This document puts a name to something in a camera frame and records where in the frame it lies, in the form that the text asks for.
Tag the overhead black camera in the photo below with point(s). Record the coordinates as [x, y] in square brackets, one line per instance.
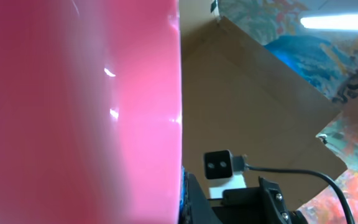
[224, 171]

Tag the pink scoop with blue handle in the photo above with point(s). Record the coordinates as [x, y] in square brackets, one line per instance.
[90, 111]

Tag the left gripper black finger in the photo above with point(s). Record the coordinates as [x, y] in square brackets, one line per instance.
[194, 207]

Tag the fluorescent ceiling light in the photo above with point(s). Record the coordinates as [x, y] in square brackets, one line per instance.
[332, 22]

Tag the brown cardboard sheet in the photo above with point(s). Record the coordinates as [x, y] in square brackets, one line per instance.
[237, 96]

